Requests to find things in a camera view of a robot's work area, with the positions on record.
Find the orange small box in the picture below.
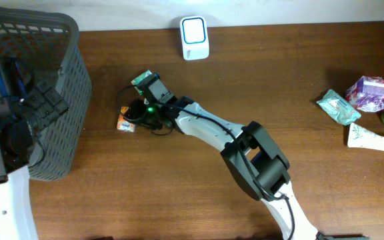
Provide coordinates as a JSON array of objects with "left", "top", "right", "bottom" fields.
[{"left": 117, "top": 106, "right": 135, "bottom": 133}]

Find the small teal tissue packet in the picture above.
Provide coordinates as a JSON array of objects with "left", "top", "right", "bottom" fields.
[{"left": 131, "top": 70, "right": 153, "bottom": 85}]

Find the teal wet wipes pack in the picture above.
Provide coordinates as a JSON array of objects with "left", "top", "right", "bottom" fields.
[{"left": 317, "top": 89, "right": 361, "bottom": 125}]

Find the white green cosmetic tube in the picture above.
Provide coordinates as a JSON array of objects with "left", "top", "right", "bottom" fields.
[{"left": 347, "top": 123, "right": 384, "bottom": 151}]

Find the purple white sanitary pad pack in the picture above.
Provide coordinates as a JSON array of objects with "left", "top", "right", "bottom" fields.
[{"left": 345, "top": 76, "right": 384, "bottom": 113}]

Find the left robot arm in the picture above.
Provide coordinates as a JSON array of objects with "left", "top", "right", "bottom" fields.
[{"left": 0, "top": 57, "right": 69, "bottom": 239}]

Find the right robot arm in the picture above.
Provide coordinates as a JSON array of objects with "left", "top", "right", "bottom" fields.
[{"left": 123, "top": 71, "right": 323, "bottom": 240}]

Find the white barcode scanner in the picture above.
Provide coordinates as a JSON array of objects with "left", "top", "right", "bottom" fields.
[{"left": 179, "top": 15, "right": 209, "bottom": 61}]

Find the grey plastic mesh basket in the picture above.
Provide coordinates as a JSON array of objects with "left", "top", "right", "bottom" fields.
[{"left": 0, "top": 7, "right": 92, "bottom": 181}]

